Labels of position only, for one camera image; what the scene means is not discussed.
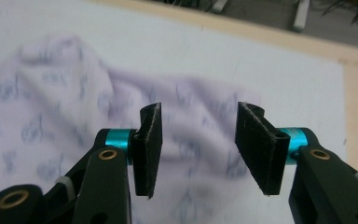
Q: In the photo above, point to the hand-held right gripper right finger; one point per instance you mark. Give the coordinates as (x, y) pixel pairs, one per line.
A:
(261, 149)

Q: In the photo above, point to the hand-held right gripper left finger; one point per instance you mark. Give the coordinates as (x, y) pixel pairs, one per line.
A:
(149, 149)

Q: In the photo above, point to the lilac printed towel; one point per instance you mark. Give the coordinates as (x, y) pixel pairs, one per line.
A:
(59, 109)

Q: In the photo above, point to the white foam mat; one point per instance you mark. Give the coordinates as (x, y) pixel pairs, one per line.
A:
(199, 56)

